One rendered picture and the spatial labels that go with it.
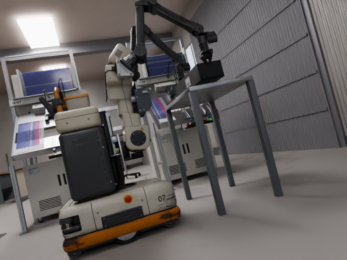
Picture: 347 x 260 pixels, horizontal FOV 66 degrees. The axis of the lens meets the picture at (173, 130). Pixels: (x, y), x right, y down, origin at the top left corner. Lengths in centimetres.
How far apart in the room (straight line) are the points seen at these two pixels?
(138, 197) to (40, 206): 180
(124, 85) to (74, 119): 44
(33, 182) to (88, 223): 170
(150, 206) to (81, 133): 57
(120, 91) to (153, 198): 74
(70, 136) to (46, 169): 160
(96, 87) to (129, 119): 842
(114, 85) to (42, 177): 165
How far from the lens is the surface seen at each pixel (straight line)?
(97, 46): 709
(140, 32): 185
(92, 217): 159
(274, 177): 185
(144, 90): 181
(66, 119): 163
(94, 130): 161
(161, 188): 161
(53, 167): 318
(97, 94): 1012
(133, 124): 179
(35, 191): 322
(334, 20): 351
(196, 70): 181
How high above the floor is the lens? 48
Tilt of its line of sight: 3 degrees up
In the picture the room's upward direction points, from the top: 14 degrees counter-clockwise
